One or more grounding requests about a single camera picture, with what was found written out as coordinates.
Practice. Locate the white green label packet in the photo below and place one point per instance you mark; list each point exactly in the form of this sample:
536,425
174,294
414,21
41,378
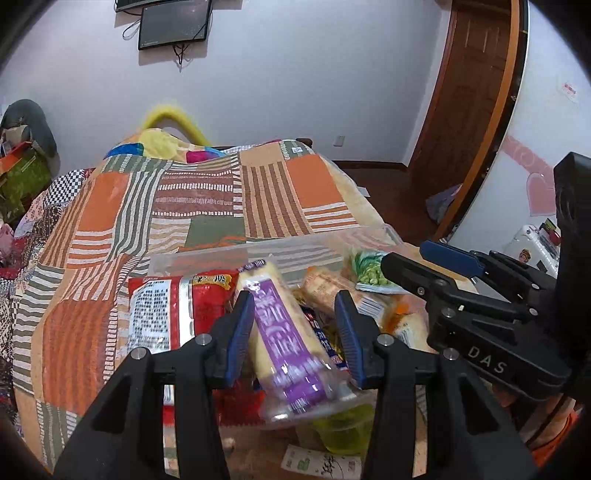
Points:
318,464

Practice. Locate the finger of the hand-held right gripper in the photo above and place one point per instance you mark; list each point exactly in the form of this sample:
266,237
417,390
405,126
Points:
411,274
450,257

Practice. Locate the red door sticker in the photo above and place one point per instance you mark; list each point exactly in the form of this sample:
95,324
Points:
570,92

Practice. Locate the wooden door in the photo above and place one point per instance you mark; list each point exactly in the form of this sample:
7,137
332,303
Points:
466,83

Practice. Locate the red snack packet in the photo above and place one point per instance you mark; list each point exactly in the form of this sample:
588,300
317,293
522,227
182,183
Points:
161,314

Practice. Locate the purple label bread packet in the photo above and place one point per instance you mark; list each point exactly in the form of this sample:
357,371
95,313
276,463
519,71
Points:
286,341

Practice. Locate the green jelly cup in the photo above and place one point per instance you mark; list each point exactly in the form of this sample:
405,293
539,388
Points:
344,429

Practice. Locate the white cartoon print pack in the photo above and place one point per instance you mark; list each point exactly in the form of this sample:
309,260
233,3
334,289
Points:
531,251

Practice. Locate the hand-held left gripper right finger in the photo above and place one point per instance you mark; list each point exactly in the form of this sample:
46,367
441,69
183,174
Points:
351,337

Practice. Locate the long brown bread packet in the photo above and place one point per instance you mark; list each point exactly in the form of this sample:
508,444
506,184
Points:
323,286

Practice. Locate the grey bag on floor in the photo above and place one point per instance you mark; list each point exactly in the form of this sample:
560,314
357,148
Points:
443,203

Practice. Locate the green pea packet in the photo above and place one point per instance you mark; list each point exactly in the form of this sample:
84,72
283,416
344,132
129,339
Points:
374,272

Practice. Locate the checkered printed quilt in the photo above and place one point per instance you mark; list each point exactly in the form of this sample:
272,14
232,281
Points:
41,203

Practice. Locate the small black wall monitor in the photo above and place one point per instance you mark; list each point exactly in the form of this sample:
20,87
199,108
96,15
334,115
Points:
173,23

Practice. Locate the striped patchwork blanket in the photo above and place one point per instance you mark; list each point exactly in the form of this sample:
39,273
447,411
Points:
184,207

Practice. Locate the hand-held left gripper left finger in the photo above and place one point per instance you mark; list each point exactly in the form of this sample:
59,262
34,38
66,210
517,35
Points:
240,332

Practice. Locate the black wall television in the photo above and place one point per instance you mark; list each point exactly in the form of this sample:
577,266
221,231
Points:
134,3

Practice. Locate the white heart sliding door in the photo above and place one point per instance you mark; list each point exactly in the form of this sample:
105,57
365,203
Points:
540,138

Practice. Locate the clear plastic container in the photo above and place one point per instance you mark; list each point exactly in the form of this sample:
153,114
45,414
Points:
304,251

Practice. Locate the yellow fuzzy arch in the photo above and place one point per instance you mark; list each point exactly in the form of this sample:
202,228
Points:
178,115

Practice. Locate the blue snack packet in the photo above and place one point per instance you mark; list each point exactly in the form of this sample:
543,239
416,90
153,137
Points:
323,339

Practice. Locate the white wall socket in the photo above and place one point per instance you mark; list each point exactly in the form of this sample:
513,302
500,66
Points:
339,141

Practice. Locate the white paper on floor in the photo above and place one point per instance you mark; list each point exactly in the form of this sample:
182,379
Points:
364,191

